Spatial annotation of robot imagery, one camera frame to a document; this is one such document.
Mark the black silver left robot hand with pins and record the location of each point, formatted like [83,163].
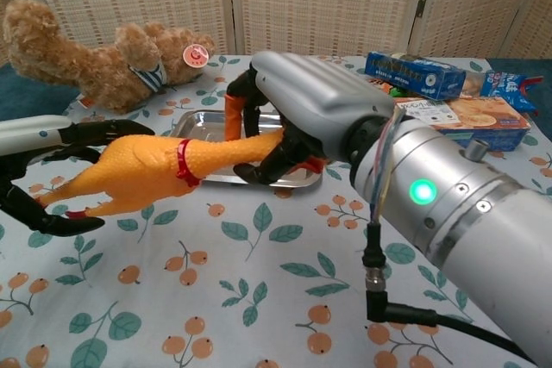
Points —
[30,133]

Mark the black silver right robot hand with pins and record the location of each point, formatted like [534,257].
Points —
[319,96]

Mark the yellow rubber chicken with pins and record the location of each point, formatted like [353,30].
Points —
[133,170]

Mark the shiny metal tray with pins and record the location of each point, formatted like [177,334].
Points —
[198,122]

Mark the brown teddy bear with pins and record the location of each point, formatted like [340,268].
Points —
[99,70]

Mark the blue cookie box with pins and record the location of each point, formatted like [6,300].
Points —
[409,75]

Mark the woven folding screen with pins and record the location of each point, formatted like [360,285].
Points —
[323,1]

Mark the metal screen hinge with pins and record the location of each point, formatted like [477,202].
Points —
[422,7]

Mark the orange cracker box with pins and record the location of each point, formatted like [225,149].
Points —
[474,122]

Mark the blue white snack bag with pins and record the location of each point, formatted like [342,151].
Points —
[504,85]

